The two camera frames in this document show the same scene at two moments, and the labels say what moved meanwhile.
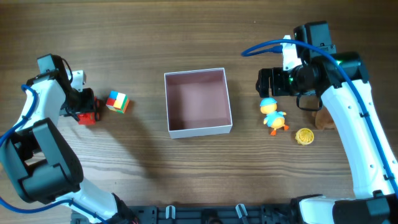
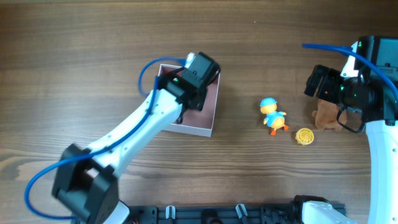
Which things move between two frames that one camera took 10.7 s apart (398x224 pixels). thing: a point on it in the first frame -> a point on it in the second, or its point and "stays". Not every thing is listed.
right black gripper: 277,82 -> 315,81
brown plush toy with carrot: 323,119 stays
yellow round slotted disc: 305,136 stays
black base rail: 206,214 stays
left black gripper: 89,98 -> 199,101
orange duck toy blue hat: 274,119 stays
